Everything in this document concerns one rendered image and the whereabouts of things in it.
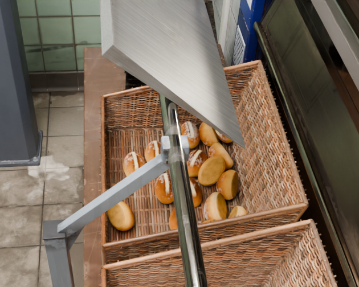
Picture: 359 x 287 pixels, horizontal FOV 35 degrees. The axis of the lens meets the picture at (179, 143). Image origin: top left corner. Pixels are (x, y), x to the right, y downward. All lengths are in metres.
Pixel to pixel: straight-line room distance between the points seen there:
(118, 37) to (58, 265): 0.47
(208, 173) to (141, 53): 0.66
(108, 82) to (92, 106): 0.14
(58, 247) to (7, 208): 1.30
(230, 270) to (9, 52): 1.21
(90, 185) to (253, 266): 0.55
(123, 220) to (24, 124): 1.00
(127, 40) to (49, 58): 1.79
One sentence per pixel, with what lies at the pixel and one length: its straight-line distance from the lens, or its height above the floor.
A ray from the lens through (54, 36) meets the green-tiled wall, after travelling 2.76.
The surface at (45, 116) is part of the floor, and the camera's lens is 2.78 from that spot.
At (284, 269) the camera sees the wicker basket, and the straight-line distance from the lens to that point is 1.40.
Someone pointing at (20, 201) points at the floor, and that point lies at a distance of 2.43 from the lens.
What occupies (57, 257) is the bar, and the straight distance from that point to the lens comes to 1.16.
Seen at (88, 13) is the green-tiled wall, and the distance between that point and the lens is 2.69.
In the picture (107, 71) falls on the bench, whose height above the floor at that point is 0.58.
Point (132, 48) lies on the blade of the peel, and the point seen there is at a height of 1.24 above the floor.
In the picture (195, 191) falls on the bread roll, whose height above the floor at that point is 0.64.
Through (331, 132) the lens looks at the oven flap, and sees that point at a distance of 1.27.
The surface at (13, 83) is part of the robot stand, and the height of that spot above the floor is 0.44.
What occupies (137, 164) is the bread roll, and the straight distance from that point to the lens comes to 1.65.
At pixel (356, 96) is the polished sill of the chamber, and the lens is 1.14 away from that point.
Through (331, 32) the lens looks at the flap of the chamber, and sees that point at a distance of 0.86.
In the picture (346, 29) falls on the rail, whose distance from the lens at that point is 0.82.
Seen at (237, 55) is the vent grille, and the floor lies 0.71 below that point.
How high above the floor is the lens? 1.84
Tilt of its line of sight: 45 degrees down
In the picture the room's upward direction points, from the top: 4 degrees clockwise
